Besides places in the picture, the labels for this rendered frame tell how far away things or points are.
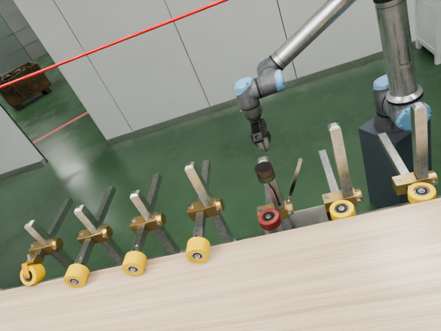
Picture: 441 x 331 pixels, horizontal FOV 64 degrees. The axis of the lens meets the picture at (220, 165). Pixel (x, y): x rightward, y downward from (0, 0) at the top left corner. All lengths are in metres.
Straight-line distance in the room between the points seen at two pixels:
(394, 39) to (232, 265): 1.08
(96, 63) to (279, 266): 3.36
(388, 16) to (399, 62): 0.20
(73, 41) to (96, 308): 3.16
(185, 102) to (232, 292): 3.16
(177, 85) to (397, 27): 2.80
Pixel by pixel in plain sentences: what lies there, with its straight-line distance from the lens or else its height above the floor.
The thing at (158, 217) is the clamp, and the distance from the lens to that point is 1.44.
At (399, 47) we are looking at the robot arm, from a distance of 1.67.
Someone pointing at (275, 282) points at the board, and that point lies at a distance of 1.14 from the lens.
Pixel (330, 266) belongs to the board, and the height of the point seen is 0.90.
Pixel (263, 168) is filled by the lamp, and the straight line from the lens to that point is 1.18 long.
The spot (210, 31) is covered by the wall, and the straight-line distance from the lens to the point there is 3.79.
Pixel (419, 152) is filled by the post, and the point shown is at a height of 0.98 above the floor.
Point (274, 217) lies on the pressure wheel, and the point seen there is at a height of 0.91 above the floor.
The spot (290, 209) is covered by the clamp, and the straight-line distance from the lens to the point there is 1.37.
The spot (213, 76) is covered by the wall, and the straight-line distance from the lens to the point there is 3.95.
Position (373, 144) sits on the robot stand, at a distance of 2.12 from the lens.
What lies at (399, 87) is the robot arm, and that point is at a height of 0.94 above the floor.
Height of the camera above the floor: 1.83
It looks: 34 degrees down
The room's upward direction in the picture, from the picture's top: 25 degrees counter-clockwise
